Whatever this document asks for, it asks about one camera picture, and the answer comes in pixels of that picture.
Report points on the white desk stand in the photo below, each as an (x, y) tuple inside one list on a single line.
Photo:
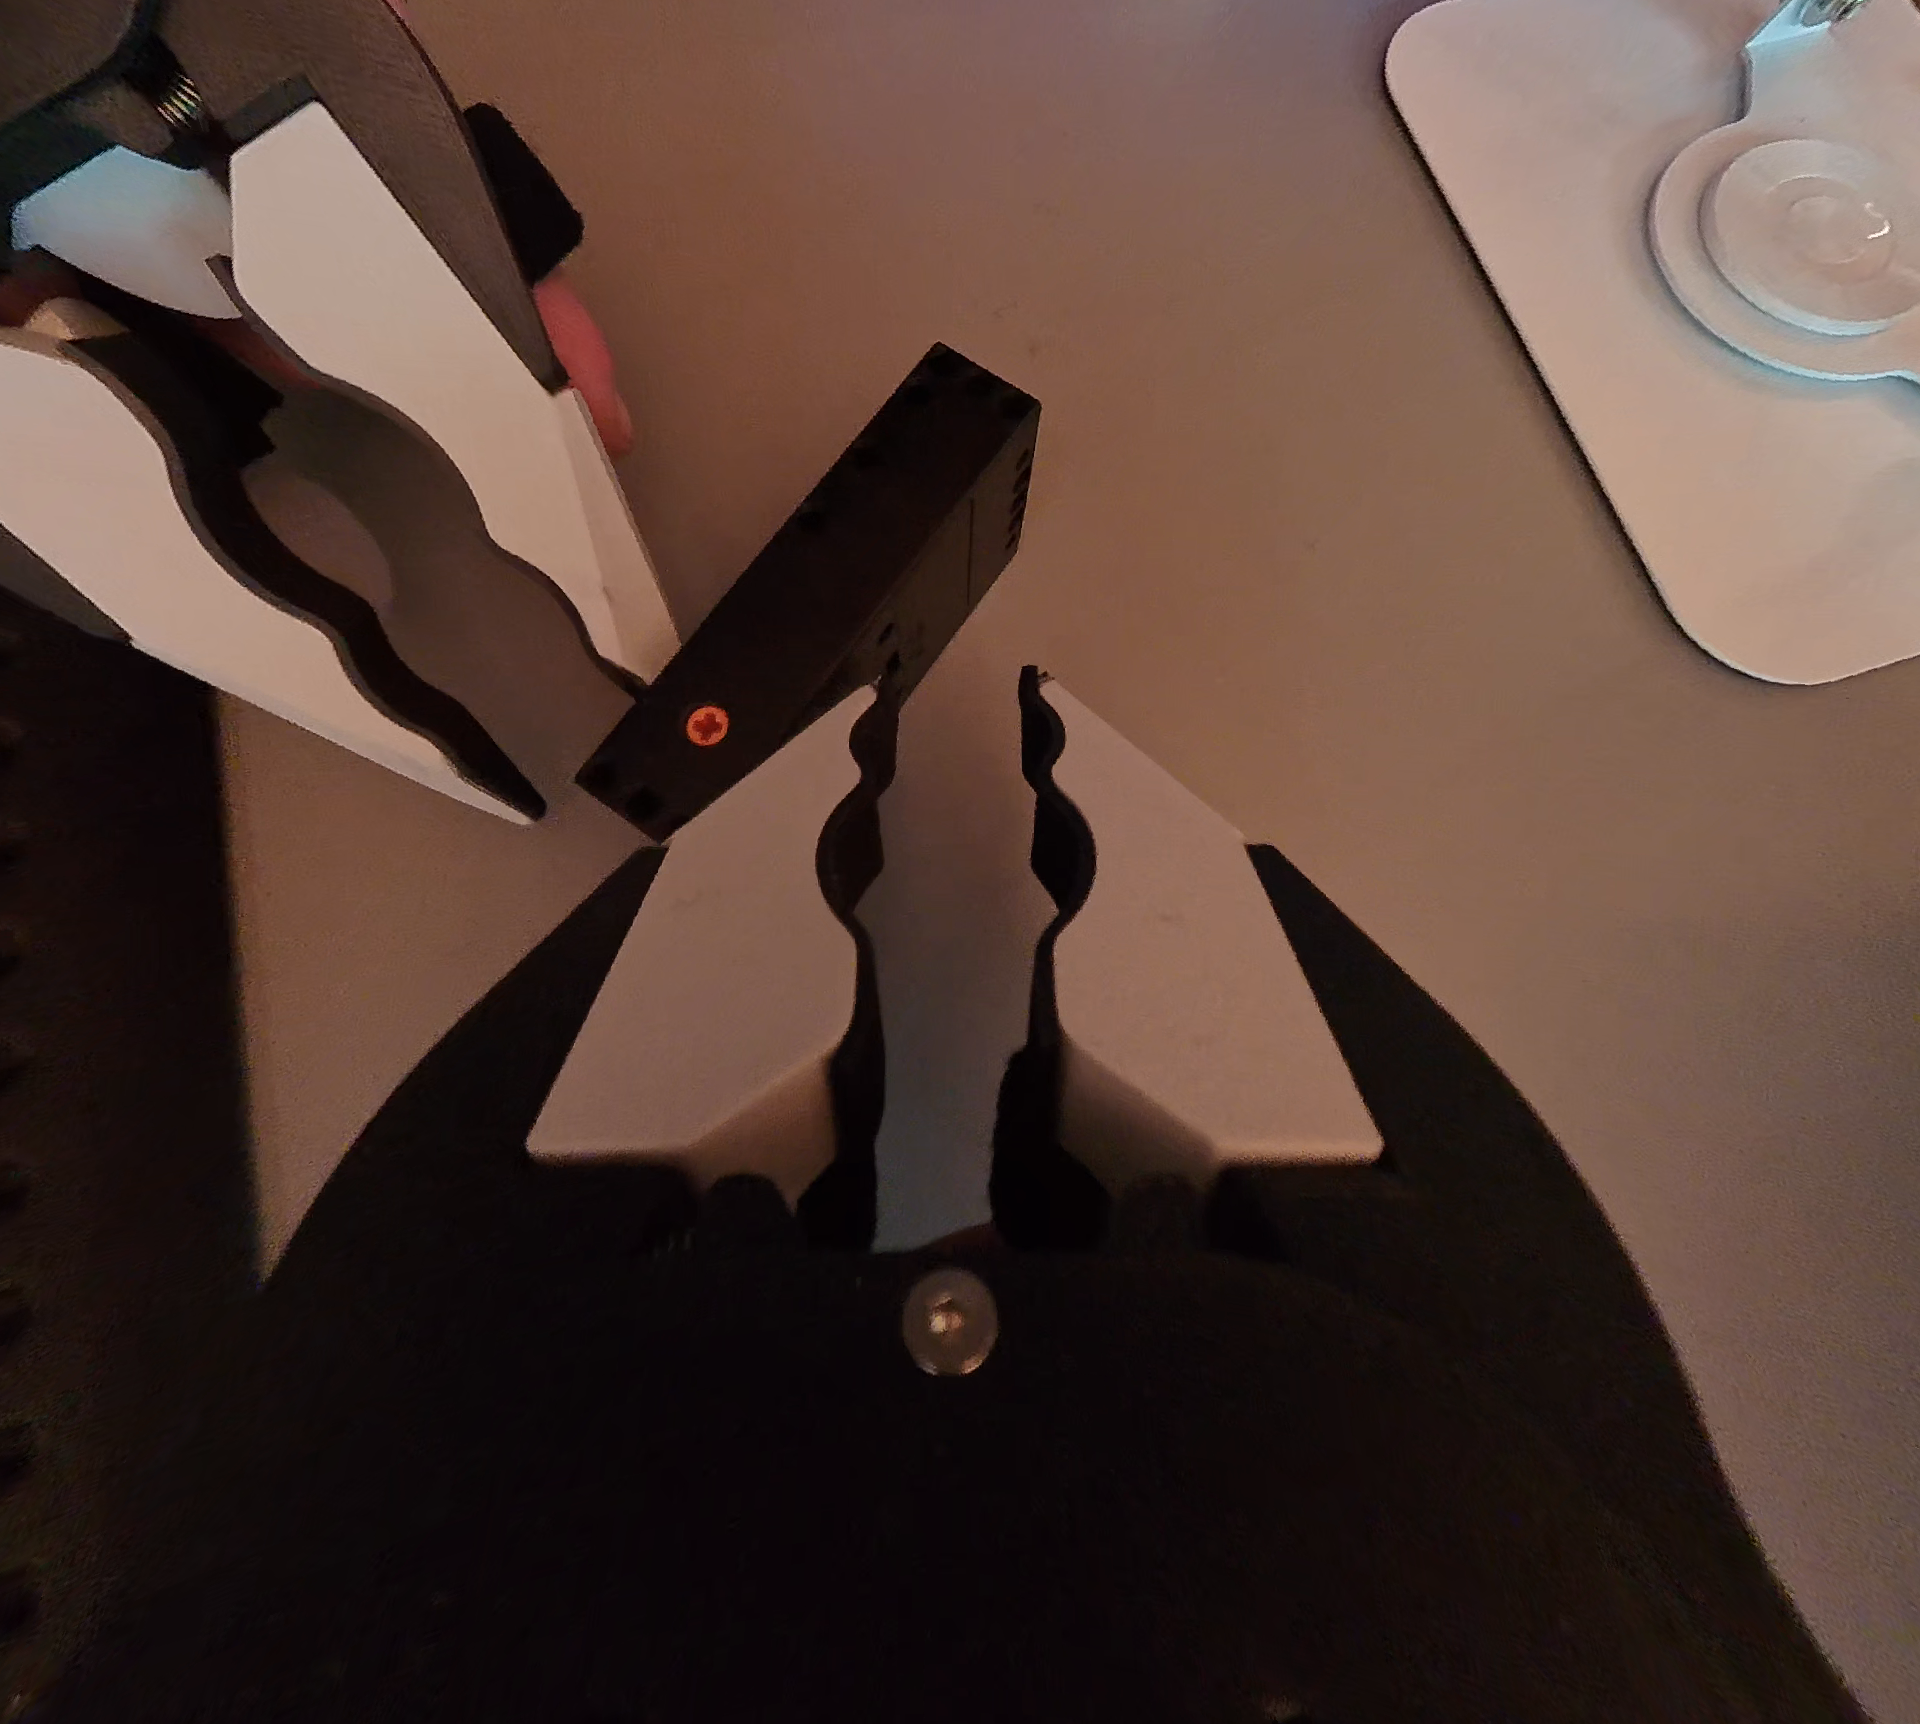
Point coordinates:
[(1680, 405)]

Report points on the black battery box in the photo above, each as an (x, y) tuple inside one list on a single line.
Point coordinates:
[(841, 584)]

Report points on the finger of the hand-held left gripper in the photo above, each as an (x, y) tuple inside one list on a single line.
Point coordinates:
[(135, 524), (404, 299)]

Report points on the person's left hand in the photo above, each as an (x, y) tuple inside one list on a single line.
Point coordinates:
[(579, 359)]

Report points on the black perforated chair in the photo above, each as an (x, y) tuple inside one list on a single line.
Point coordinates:
[(105, 1155)]

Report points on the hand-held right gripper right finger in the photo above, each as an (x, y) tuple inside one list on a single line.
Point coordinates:
[(1200, 1004)]

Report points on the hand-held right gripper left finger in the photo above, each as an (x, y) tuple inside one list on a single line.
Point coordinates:
[(705, 1004)]

